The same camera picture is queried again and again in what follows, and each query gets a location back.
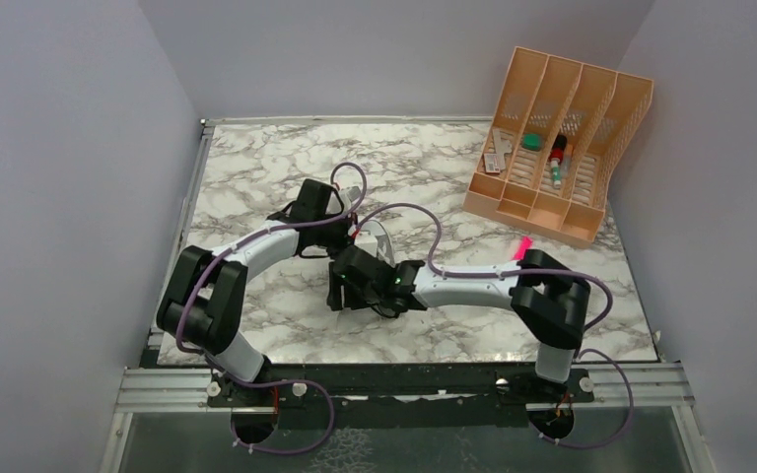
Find pink plastic bar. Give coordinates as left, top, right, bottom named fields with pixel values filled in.
left=513, top=236, right=533, bottom=261

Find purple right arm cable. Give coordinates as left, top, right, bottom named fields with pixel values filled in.
left=352, top=202, right=636, bottom=451

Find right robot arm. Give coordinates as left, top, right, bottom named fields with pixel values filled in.
left=327, top=246, right=591, bottom=401

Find orange desk organizer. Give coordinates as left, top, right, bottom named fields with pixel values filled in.
left=463, top=47, right=654, bottom=248

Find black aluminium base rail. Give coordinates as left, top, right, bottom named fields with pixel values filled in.
left=114, top=363, right=697, bottom=433

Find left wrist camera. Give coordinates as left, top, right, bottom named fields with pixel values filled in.
left=329, top=186, right=363, bottom=214

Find white green tube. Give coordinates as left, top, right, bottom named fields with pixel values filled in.
left=550, top=161, right=562, bottom=189

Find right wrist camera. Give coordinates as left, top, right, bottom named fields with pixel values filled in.
left=353, top=230, right=380, bottom=257

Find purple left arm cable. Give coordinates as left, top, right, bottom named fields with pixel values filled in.
left=175, top=162, right=368, bottom=457

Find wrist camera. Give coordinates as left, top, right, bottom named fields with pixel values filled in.
left=353, top=230, right=380, bottom=257
left=329, top=186, right=363, bottom=214

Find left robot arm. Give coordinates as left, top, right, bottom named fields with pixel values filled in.
left=156, top=179, right=364, bottom=405

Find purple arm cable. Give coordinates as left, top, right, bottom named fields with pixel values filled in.
left=175, top=162, right=368, bottom=457
left=352, top=202, right=636, bottom=451

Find grey card pieces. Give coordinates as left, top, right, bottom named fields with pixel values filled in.
left=481, top=127, right=515, bottom=174

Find grey canvas sneaker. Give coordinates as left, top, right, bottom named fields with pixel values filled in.
left=360, top=220, right=396, bottom=266

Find red black marker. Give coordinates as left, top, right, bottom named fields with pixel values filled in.
left=548, top=134, right=568, bottom=164

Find green round cap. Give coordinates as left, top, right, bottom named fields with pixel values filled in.
left=521, top=133, right=543, bottom=152

